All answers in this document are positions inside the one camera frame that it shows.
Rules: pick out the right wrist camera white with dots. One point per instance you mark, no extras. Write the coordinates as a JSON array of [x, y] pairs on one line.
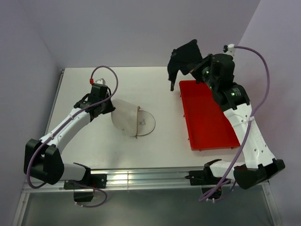
[[229, 49]]

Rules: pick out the black bra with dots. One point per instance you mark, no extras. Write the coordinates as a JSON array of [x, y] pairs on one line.
[[180, 58]]

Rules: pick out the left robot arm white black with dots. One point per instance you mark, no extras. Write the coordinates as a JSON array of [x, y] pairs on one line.
[[43, 160]]

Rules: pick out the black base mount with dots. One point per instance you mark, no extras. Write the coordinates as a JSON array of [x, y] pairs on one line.
[[84, 191], [207, 181]]

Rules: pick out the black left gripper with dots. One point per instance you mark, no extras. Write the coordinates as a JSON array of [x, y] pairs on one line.
[[111, 108]]

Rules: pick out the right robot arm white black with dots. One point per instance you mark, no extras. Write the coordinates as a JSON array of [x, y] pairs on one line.
[[260, 163]]

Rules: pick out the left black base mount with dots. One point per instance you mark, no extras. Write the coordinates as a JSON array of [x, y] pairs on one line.
[[84, 191]]

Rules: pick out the red plastic tray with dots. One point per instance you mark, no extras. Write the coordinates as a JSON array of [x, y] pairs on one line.
[[208, 128]]

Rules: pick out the white mesh laundry bag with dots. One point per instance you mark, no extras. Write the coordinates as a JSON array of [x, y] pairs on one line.
[[131, 119]]

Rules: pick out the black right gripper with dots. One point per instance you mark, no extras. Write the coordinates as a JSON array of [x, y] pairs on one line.
[[195, 71]]

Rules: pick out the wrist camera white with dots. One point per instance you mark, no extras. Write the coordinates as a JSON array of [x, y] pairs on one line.
[[100, 81], [229, 49]]

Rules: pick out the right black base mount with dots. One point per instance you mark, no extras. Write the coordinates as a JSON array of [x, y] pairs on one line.
[[207, 181]]

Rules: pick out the aluminium frame rail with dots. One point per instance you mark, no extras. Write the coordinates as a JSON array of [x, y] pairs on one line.
[[131, 179]]

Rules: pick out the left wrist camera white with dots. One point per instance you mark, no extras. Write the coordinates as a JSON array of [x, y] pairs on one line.
[[100, 81]]

